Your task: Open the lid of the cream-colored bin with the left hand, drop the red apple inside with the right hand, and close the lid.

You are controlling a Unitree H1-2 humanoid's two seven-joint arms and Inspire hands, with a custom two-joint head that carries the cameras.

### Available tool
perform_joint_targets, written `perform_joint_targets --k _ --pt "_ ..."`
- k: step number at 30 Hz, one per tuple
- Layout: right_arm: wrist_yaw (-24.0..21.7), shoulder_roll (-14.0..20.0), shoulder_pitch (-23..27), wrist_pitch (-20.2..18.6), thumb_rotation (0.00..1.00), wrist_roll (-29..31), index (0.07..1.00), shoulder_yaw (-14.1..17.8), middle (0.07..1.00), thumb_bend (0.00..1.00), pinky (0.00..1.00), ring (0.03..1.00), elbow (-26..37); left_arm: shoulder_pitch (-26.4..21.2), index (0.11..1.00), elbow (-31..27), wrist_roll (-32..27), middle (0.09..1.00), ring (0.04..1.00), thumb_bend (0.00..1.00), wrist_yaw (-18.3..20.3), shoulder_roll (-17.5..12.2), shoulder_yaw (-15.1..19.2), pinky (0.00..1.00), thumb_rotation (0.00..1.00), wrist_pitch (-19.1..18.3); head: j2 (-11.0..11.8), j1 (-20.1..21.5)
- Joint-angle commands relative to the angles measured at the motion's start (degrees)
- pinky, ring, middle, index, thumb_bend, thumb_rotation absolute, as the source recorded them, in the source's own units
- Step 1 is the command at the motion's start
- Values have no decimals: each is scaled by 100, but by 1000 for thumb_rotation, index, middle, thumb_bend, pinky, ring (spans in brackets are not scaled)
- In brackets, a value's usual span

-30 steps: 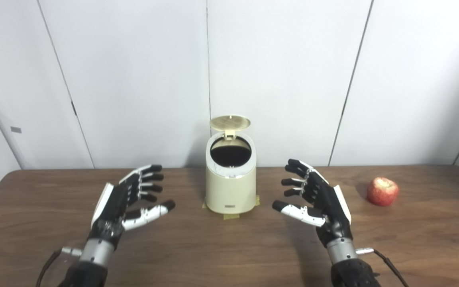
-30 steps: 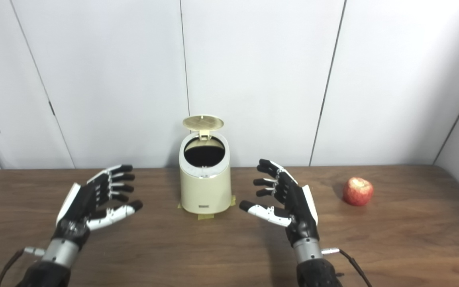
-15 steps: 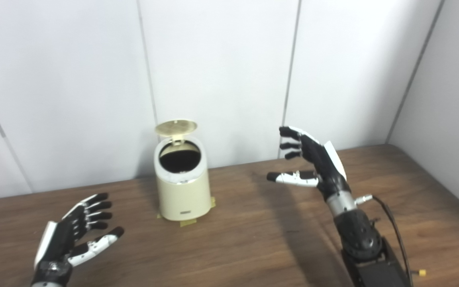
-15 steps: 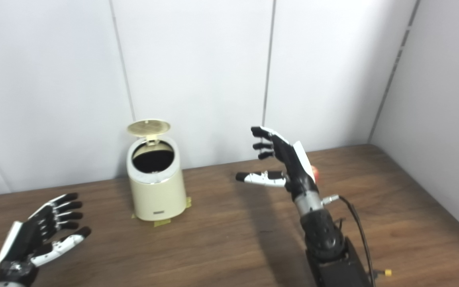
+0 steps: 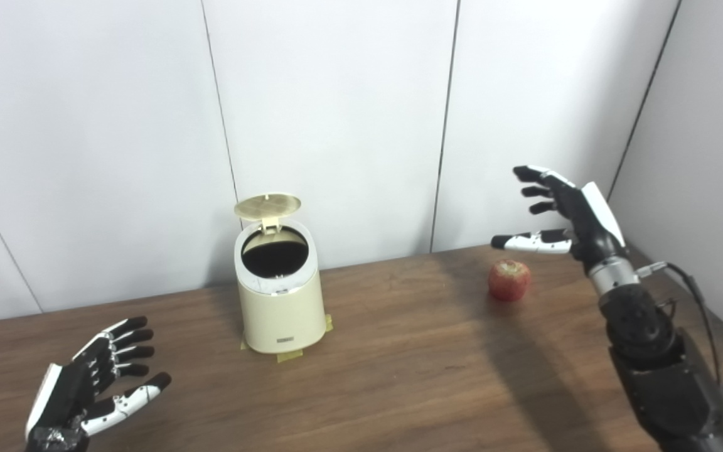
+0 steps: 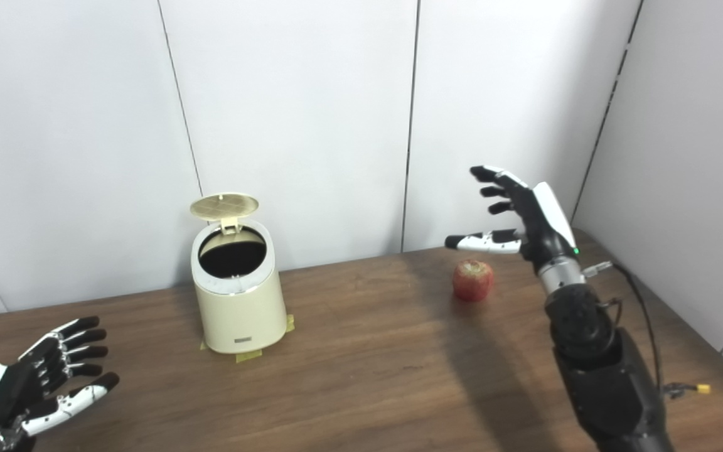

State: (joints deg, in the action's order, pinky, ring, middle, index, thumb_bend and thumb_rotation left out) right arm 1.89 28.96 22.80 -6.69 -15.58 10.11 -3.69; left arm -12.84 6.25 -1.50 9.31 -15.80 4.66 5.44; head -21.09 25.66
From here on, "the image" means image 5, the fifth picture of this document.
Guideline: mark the red apple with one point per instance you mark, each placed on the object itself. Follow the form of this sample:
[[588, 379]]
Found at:
[[509, 280]]

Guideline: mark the cream round bin lid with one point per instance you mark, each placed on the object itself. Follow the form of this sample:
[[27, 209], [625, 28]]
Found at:
[[267, 205]]

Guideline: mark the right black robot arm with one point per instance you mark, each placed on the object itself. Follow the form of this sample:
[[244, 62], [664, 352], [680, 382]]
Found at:
[[656, 364]]

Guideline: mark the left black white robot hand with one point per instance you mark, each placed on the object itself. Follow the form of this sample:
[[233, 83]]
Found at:
[[69, 392]]

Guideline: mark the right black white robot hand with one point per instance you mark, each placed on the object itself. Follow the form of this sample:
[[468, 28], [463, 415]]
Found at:
[[590, 220]]

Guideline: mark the cream-colored round bin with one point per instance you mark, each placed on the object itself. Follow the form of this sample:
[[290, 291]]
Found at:
[[280, 314]]

